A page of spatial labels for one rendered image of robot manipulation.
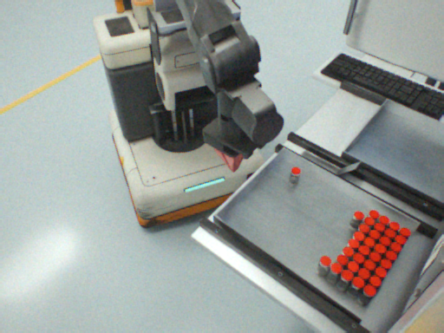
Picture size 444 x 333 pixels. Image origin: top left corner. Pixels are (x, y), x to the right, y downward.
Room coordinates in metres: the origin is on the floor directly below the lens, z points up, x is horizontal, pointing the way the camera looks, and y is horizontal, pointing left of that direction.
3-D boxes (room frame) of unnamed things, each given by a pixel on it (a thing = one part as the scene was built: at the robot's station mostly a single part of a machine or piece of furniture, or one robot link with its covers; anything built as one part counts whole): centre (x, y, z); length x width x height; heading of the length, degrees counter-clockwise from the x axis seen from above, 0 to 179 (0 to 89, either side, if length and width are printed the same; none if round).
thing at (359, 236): (0.41, -0.26, 0.90); 0.18 x 0.02 x 0.05; 140
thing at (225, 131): (0.51, -0.02, 1.13); 0.10 x 0.07 x 0.07; 50
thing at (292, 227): (0.46, -0.20, 0.90); 0.34 x 0.26 x 0.04; 50
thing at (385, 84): (1.06, -0.54, 0.82); 0.40 x 0.14 x 0.02; 50
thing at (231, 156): (0.52, -0.02, 1.06); 0.07 x 0.07 x 0.09; 50
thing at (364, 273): (0.38, -0.30, 0.90); 0.18 x 0.02 x 0.05; 140
